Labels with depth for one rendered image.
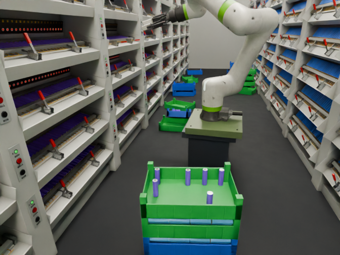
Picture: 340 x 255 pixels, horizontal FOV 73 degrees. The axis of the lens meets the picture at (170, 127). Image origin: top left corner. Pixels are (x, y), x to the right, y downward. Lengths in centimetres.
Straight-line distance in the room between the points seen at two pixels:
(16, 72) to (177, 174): 63
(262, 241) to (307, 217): 30
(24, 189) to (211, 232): 63
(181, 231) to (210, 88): 85
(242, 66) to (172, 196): 88
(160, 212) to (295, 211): 82
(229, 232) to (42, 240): 69
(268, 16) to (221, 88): 42
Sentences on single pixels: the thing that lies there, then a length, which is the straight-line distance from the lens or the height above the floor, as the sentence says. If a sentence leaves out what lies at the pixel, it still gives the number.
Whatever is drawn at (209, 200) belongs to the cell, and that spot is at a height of 37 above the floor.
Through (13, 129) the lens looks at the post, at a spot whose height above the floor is 57.
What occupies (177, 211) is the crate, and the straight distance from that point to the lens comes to 73.
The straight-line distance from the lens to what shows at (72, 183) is 125.
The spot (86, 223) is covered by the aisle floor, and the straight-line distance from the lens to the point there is 126.
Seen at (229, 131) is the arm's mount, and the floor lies 32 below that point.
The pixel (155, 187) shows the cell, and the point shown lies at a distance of 80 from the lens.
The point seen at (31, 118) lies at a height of 56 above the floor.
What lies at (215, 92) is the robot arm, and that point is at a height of 51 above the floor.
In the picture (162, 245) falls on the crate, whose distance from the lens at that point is 84.
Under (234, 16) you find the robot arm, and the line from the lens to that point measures 121.
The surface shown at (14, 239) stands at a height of 19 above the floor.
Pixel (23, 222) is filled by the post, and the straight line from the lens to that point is 98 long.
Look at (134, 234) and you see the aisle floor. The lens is 116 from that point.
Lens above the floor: 85
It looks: 23 degrees down
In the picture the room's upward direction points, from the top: 1 degrees counter-clockwise
